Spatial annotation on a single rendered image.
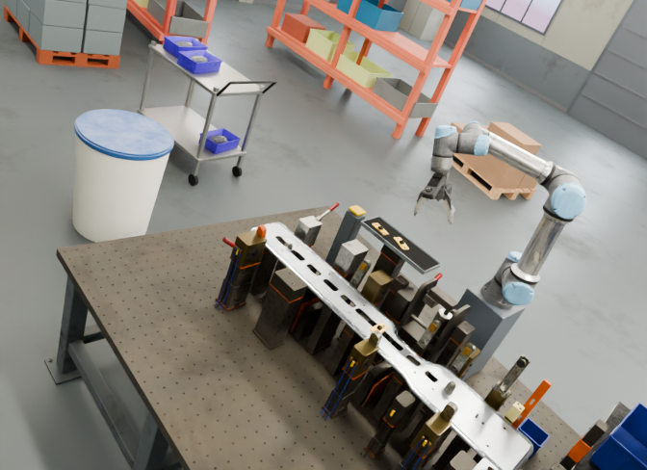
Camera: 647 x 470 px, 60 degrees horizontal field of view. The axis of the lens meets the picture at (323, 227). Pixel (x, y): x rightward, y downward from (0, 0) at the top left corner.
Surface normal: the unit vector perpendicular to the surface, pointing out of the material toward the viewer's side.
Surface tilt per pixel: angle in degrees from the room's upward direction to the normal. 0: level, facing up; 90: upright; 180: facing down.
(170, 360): 0
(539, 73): 90
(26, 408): 0
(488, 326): 90
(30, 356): 0
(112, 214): 94
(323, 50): 90
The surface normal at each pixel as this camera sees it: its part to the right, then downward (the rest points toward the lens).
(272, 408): 0.33, -0.80
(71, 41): 0.60, 0.59
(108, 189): 0.01, 0.59
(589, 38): -0.72, 0.14
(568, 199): -0.20, 0.33
